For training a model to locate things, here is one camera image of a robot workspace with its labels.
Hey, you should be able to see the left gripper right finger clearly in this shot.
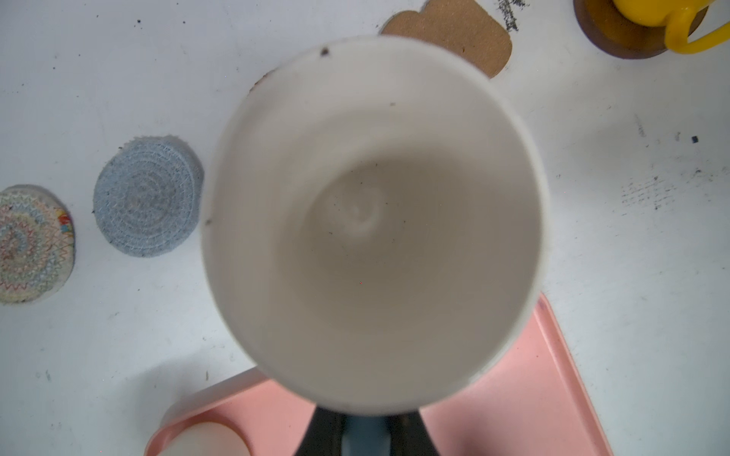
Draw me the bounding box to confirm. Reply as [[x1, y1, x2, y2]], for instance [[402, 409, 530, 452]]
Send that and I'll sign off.
[[387, 410, 439, 456]]

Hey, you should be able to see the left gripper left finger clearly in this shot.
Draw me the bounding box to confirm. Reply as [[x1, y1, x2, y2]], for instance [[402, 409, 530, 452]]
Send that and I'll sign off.
[[294, 407, 345, 456]]

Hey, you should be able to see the white mug light-blue handle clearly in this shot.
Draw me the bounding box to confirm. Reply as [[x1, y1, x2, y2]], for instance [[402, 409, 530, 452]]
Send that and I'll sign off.
[[202, 36, 549, 455]]

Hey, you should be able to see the grey woven round coaster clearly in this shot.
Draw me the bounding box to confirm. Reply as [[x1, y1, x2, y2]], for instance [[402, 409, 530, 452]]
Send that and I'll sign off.
[[92, 136, 205, 258]]

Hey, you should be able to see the multicolour woven round coaster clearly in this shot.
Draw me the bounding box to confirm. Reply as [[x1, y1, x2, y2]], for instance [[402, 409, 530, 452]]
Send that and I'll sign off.
[[1, 184, 75, 305]]

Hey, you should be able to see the brown flower-shaped coaster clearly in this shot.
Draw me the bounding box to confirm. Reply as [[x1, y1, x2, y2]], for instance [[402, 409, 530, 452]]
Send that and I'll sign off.
[[381, 0, 513, 78]]

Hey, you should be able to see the dark brown round coaster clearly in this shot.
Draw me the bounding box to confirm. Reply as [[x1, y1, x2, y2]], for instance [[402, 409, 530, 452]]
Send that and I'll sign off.
[[573, 0, 709, 59]]

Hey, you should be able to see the yellow mug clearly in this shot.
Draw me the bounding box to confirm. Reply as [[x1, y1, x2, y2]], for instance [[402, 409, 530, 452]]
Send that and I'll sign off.
[[613, 0, 729, 55]]

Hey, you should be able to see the pink tray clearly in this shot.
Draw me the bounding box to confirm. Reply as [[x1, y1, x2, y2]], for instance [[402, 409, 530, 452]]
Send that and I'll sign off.
[[144, 296, 612, 455]]

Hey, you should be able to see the white mug purple handle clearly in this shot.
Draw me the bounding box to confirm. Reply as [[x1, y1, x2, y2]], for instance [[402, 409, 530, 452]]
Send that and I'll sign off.
[[160, 422, 251, 456]]

